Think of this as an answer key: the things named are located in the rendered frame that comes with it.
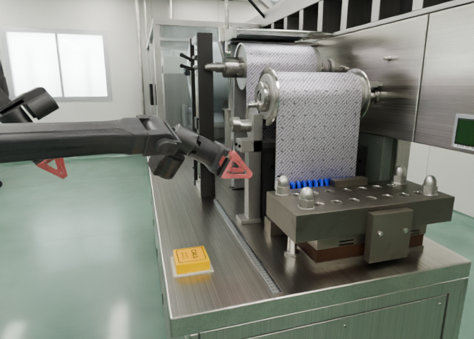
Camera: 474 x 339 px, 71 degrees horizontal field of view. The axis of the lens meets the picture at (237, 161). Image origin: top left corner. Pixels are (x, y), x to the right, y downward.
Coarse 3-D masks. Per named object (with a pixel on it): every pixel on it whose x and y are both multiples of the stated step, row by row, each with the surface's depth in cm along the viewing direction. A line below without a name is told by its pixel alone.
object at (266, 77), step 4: (264, 76) 84; (268, 76) 82; (260, 80) 87; (264, 80) 85; (268, 80) 82; (272, 80) 80; (360, 80) 87; (272, 84) 80; (360, 84) 86; (272, 88) 80; (364, 88) 86; (272, 92) 80; (364, 92) 86; (272, 96) 80; (364, 96) 86; (272, 100) 80; (364, 100) 87; (272, 104) 80; (272, 108) 81; (260, 112) 88; (264, 112) 86; (268, 112) 83; (264, 116) 86; (268, 116) 83
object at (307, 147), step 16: (288, 128) 82; (304, 128) 83; (320, 128) 84; (336, 128) 86; (352, 128) 87; (288, 144) 83; (304, 144) 84; (320, 144) 85; (336, 144) 87; (352, 144) 88; (288, 160) 84; (304, 160) 85; (320, 160) 86; (336, 160) 88; (352, 160) 89; (288, 176) 85; (304, 176) 86; (320, 176) 87; (336, 176) 89
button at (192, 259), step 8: (184, 248) 74; (192, 248) 74; (200, 248) 74; (176, 256) 70; (184, 256) 70; (192, 256) 70; (200, 256) 70; (176, 264) 67; (184, 264) 67; (192, 264) 68; (200, 264) 68; (208, 264) 69; (176, 272) 67; (184, 272) 68
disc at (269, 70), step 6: (264, 72) 85; (270, 72) 81; (276, 78) 78; (276, 84) 78; (276, 90) 78; (276, 96) 78; (276, 102) 79; (276, 108) 79; (276, 114) 80; (264, 120) 87; (270, 120) 83
